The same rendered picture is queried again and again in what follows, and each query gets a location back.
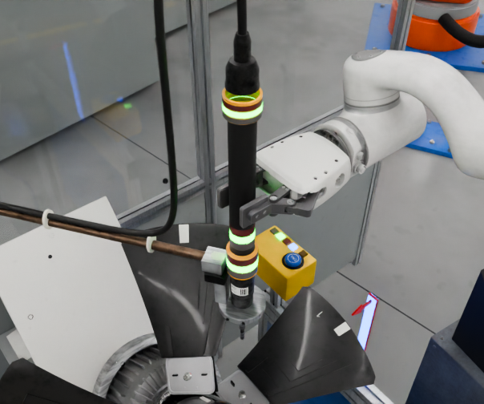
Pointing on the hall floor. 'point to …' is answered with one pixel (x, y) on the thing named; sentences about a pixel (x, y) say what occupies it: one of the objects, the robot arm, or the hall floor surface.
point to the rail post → (263, 327)
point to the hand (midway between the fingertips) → (242, 202)
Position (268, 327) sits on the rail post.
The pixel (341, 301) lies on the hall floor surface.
